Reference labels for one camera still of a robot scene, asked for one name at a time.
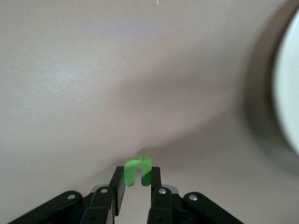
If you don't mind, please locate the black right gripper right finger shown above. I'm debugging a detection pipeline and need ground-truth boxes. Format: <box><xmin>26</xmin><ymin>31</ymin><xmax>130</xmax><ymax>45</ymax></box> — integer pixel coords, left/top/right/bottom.
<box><xmin>147</xmin><ymin>167</ymin><xmax>245</xmax><ymax>224</ymax></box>

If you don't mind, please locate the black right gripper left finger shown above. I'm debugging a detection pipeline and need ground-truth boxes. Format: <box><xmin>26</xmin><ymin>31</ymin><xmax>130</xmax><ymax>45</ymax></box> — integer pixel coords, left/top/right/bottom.
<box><xmin>7</xmin><ymin>166</ymin><xmax>127</xmax><ymax>224</ymax></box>

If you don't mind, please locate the green foam letter u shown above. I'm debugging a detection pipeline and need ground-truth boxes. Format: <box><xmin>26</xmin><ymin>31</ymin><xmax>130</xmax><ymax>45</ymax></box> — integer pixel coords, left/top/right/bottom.
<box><xmin>123</xmin><ymin>156</ymin><xmax>152</xmax><ymax>188</ymax></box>

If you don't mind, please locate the brown table cover sheet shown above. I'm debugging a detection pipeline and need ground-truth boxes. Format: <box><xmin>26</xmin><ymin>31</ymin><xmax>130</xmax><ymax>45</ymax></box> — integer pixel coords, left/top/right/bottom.
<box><xmin>0</xmin><ymin>0</ymin><xmax>299</xmax><ymax>224</ymax></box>

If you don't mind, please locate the beige round plate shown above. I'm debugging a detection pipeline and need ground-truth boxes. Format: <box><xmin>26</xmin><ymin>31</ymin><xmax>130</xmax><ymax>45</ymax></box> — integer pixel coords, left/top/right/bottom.
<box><xmin>272</xmin><ymin>6</ymin><xmax>299</xmax><ymax>157</ymax></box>

